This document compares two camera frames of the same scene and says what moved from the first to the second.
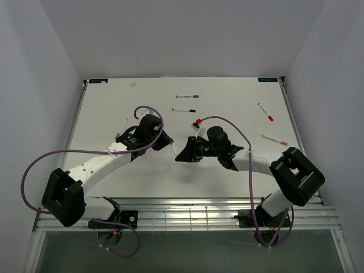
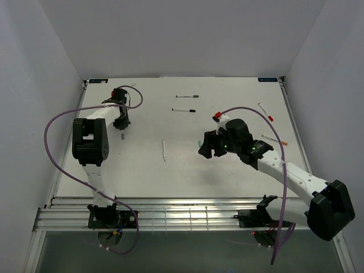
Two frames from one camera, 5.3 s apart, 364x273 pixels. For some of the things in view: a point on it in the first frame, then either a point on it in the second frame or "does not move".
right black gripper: x=189 y=153 to x=211 y=138
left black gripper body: x=162 y=141 to x=123 y=121
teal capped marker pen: x=173 y=150 to x=164 y=150
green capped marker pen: x=192 y=96 does not move
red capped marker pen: x=266 y=113 does not move
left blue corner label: x=98 y=81 does not move
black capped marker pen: x=183 y=110 does not move
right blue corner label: x=268 y=79 does not move
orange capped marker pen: x=274 y=140 does not move
